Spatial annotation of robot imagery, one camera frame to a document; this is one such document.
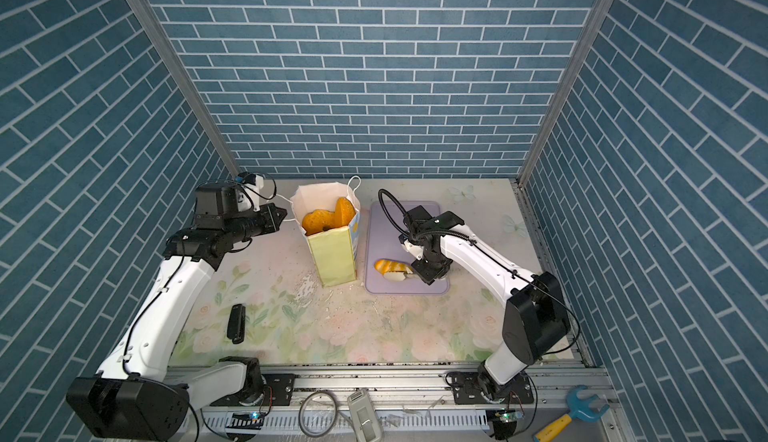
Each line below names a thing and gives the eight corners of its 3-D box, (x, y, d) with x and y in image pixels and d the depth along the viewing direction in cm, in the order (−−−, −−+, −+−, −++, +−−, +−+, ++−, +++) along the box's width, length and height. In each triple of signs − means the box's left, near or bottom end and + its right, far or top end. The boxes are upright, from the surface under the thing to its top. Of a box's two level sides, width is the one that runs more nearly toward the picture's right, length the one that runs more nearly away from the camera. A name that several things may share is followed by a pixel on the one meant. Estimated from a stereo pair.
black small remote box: (231, 345, 83) (226, 341, 80) (234, 311, 89) (229, 306, 86) (244, 342, 83) (239, 337, 80) (246, 308, 89) (241, 303, 87)
